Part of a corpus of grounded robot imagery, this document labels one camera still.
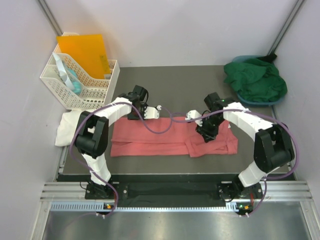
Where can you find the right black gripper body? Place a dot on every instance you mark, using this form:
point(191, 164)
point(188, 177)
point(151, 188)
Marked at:
point(210, 127)

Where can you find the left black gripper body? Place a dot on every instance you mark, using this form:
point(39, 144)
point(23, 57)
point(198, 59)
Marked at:
point(135, 115)

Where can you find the pink t shirt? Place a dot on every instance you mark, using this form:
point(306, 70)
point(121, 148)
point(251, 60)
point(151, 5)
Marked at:
point(132, 138)

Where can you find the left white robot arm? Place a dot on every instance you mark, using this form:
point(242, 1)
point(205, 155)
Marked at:
point(92, 139)

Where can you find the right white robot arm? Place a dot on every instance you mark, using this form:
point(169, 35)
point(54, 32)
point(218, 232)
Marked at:
point(273, 146)

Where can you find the blue laundry basket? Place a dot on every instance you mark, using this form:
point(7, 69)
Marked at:
point(240, 59)

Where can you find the white perforated desk organizer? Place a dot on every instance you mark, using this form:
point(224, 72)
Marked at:
point(79, 73)

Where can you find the green t shirt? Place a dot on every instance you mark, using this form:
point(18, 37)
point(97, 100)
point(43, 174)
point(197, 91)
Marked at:
point(255, 80)

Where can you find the orange plastic board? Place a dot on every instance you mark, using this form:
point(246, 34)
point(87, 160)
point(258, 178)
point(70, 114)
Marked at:
point(88, 51)

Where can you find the white folded t shirt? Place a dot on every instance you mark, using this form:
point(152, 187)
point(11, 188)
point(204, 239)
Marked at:
point(67, 128)

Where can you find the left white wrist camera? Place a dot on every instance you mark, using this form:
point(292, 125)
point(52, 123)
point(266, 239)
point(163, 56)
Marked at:
point(152, 112)

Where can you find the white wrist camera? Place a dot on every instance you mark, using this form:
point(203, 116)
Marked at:
point(194, 114)
point(152, 112)

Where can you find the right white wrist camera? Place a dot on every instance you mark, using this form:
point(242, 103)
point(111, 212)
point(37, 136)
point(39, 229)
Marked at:
point(194, 114)

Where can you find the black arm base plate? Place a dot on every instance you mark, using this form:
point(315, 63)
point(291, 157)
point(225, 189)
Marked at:
point(172, 190)

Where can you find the grey slotted cable duct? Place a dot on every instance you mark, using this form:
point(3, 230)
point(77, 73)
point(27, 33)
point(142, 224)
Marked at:
point(64, 206)

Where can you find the aluminium frame rail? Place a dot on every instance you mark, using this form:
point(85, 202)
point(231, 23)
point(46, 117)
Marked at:
point(50, 17)

